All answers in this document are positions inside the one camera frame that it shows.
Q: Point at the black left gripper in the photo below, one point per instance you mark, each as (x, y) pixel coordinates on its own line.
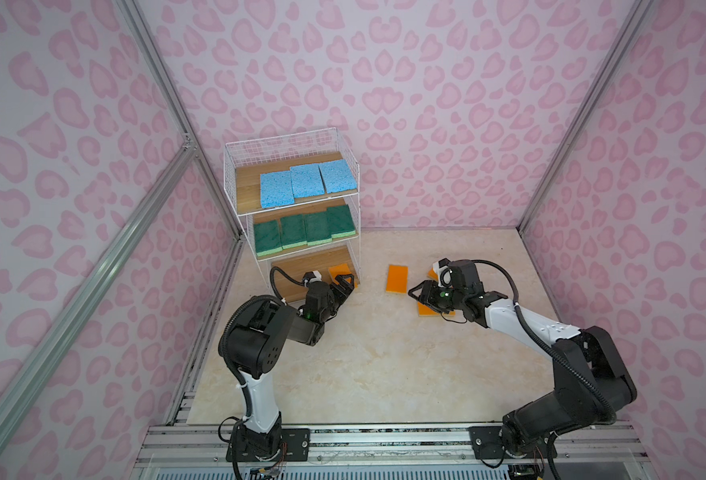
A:
(341, 296)

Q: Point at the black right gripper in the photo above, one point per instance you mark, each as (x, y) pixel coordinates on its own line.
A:
(427, 295)

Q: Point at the green scouring pad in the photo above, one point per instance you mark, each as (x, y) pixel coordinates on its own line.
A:
(340, 221)
(317, 228)
(293, 231)
(267, 238)

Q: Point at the blue sponge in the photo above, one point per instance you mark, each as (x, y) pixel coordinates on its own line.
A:
(276, 189)
(337, 176)
(306, 181)

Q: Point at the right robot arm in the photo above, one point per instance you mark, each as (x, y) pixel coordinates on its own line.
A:
(591, 382)

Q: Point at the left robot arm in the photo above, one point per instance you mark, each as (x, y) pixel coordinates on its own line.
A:
(251, 345)

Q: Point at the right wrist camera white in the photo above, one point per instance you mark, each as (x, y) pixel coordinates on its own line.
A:
(443, 270)

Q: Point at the white wire three-tier shelf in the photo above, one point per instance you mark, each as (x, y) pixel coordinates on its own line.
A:
(244, 162)

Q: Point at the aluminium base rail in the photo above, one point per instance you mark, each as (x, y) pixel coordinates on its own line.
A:
(394, 451)

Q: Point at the aluminium frame left corner post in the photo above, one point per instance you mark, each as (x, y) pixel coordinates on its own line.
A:
(136, 22)

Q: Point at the aluminium frame corner post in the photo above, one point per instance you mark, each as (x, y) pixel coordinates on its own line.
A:
(136, 22)
(633, 26)

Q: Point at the aluminium frame right corner post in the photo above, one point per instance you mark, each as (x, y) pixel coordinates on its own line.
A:
(633, 26)

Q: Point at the aluminium diagonal frame bar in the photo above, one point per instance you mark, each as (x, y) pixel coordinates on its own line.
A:
(31, 379)

